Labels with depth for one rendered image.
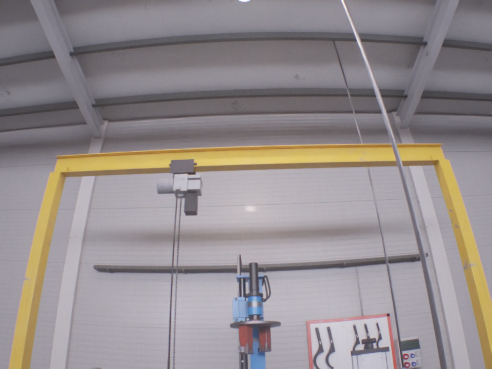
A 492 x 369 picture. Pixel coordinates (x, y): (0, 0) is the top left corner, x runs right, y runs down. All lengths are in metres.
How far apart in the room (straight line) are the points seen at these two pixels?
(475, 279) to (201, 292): 4.25
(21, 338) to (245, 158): 3.36
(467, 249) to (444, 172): 1.05
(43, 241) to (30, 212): 3.67
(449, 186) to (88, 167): 4.70
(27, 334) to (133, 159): 2.45
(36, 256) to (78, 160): 1.40
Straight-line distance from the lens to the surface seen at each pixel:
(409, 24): 7.33
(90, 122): 7.94
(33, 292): 4.37
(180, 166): 4.25
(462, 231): 4.52
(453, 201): 4.64
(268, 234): 6.42
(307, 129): 7.73
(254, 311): 3.97
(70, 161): 4.99
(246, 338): 3.79
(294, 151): 4.41
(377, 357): 3.28
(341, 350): 6.13
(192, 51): 6.98
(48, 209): 4.66
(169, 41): 6.70
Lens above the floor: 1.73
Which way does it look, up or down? 29 degrees up
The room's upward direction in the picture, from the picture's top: 2 degrees counter-clockwise
